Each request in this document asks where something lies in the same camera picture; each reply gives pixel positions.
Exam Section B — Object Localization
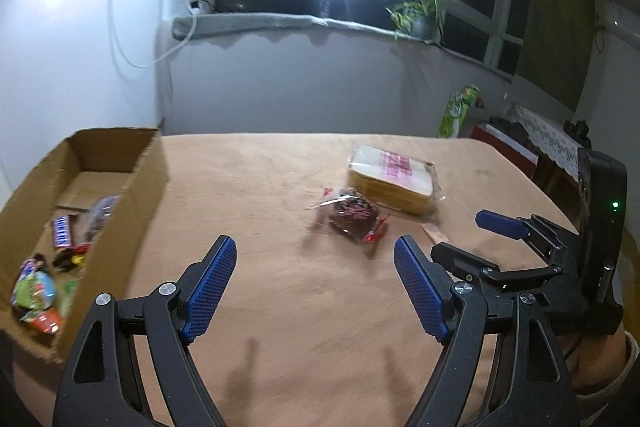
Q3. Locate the dark dates clear bag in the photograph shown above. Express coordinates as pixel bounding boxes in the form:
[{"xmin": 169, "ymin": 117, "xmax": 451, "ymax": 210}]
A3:
[{"xmin": 84, "ymin": 194, "xmax": 119, "ymax": 242}]

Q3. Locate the small pink sachet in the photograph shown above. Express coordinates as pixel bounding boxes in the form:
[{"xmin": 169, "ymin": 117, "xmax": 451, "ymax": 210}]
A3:
[{"xmin": 421, "ymin": 222, "xmax": 449, "ymax": 245}]

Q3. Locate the colourful green orange snack packet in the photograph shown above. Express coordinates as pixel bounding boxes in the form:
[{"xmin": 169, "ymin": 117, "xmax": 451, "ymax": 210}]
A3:
[{"xmin": 10, "ymin": 254, "xmax": 62, "ymax": 336}]

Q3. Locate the small red dark snack bag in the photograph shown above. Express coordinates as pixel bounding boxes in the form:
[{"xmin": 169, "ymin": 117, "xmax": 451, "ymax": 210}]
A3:
[{"xmin": 309, "ymin": 187, "xmax": 388, "ymax": 245}]

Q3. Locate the brown cardboard box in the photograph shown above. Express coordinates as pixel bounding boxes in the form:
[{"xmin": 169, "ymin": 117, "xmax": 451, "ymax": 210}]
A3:
[{"xmin": 1, "ymin": 128, "xmax": 169, "ymax": 365}]

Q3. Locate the white lace cloth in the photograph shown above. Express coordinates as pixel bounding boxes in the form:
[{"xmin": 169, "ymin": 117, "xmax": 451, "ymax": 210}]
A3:
[{"xmin": 506, "ymin": 103, "xmax": 580, "ymax": 182}]

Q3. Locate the bagged sliced bread loaf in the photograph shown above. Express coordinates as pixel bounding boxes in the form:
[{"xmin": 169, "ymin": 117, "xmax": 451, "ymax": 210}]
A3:
[{"xmin": 347, "ymin": 144, "xmax": 445, "ymax": 216}]

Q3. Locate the grey window sill cloth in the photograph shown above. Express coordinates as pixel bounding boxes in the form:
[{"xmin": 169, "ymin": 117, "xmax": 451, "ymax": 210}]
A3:
[{"xmin": 170, "ymin": 12, "xmax": 516, "ymax": 84}]

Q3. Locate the snickers bar dark wrapper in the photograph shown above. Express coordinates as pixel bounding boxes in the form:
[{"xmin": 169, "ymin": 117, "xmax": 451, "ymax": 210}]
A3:
[{"xmin": 52, "ymin": 213, "xmax": 75, "ymax": 251}]

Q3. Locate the potted spider plant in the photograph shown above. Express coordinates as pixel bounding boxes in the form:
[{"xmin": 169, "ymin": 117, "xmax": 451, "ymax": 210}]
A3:
[{"xmin": 385, "ymin": 0, "xmax": 457, "ymax": 44}]

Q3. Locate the red storage box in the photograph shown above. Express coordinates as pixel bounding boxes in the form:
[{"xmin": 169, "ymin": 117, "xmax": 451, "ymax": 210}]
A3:
[{"xmin": 471, "ymin": 122, "xmax": 538, "ymax": 179}]

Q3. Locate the green candy packet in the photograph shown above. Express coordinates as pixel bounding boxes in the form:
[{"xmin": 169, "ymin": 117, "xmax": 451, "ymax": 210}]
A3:
[{"xmin": 58, "ymin": 280, "xmax": 79, "ymax": 319}]

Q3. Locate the yellow red snack packet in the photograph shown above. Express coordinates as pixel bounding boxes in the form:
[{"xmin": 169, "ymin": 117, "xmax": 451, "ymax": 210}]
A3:
[{"xmin": 52, "ymin": 243, "xmax": 91, "ymax": 272}]

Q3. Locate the white cabinet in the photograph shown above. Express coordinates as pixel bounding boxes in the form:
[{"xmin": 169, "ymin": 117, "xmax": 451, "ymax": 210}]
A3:
[{"xmin": 1, "ymin": 0, "xmax": 160, "ymax": 200}]

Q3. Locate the white hanging cable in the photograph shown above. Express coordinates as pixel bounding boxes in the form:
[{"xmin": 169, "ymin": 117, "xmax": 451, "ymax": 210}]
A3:
[{"xmin": 105, "ymin": 0, "xmax": 199, "ymax": 70}]

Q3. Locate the green white carton box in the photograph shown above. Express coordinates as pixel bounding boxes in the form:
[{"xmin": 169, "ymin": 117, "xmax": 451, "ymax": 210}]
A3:
[{"xmin": 437, "ymin": 84, "xmax": 478, "ymax": 139}]

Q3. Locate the person's right hand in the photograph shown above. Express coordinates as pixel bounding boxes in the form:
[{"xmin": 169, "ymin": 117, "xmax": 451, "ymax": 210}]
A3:
[{"xmin": 560, "ymin": 323, "xmax": 638, "ymax": 395}]

